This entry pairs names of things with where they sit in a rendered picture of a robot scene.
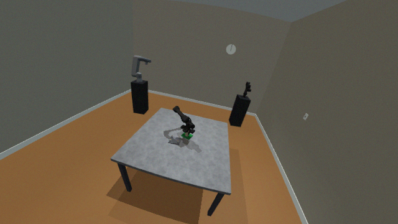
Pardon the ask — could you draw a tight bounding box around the green circuit board with tan handle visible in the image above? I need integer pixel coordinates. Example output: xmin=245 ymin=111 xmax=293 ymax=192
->
xmin=181 ymin=132 xmax=193 ymax=140

